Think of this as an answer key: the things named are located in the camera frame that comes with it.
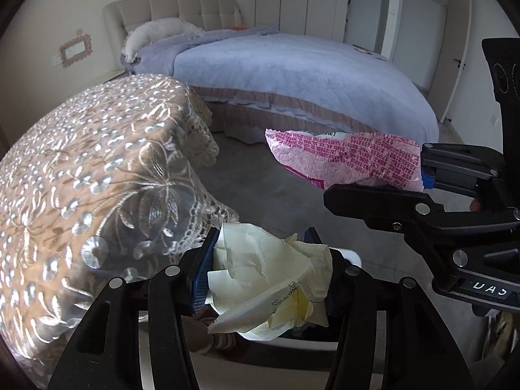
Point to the pink printed snack bag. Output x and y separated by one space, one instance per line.
349 158

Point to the bed with lavender cover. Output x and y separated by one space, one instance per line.
284 73

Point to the white wall socket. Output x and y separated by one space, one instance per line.
57 60

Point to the white room door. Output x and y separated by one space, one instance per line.
365 8

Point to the bed with ruffled skirt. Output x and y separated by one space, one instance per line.
260 118

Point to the cream paper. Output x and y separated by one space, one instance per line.
260 268

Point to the white ruffled pillow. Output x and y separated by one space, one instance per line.
162 32

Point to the beige tufted headboard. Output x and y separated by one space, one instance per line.
178 8

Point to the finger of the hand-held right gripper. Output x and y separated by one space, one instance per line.
378 201
459 162

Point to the small orange object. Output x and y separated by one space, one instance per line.
239 28

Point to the framed wall switch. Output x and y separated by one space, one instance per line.
75 50

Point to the person's right hand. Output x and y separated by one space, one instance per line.
475 205

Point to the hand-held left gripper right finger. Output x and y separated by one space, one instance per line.
365 317

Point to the white wardrobe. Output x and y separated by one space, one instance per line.
300 0

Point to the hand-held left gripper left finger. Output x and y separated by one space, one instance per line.
203 270

